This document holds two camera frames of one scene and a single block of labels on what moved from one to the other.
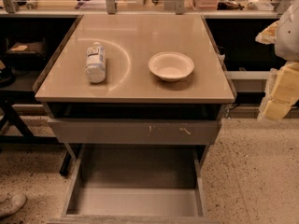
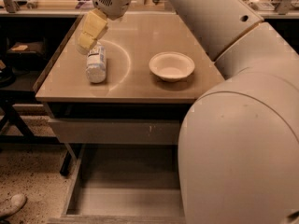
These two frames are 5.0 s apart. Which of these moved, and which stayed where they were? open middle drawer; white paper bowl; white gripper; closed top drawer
Moved: white gripper
Stayed: white paper bowl; open middle drawer; closed top drawer
